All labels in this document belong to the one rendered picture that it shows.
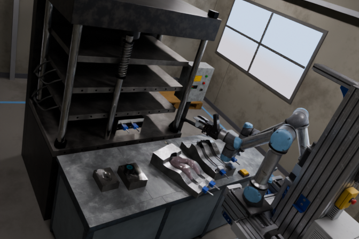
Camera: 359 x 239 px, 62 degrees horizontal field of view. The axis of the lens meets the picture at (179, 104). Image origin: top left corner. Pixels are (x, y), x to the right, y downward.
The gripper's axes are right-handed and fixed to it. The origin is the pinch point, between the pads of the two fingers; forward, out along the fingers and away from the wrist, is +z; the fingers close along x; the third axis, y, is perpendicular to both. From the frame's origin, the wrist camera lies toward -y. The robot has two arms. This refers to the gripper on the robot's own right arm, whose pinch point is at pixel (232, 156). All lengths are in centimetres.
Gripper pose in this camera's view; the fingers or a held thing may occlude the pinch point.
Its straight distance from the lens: 280.5
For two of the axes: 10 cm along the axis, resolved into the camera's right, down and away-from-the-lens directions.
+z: -3.1, 8.9, 3.4
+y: 5.8, 4.6, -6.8
